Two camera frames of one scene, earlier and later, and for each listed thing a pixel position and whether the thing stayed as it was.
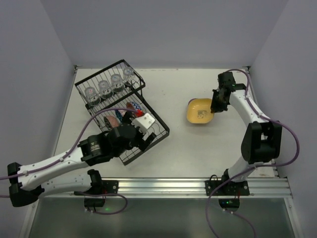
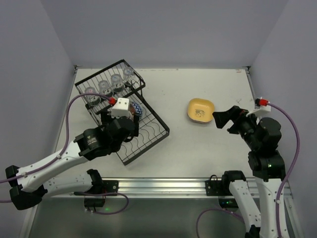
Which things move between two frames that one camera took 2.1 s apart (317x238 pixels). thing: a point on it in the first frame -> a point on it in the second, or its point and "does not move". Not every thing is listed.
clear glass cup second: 105,91 does not move
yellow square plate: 198,111 does not move
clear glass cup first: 92,98 does not move
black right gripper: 217,102 -> 234,119
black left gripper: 142,137 -> 135,125
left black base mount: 104,187 does not move
